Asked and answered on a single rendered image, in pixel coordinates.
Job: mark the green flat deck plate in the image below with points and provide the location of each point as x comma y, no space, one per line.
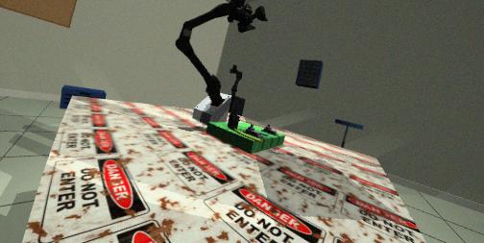
269,137

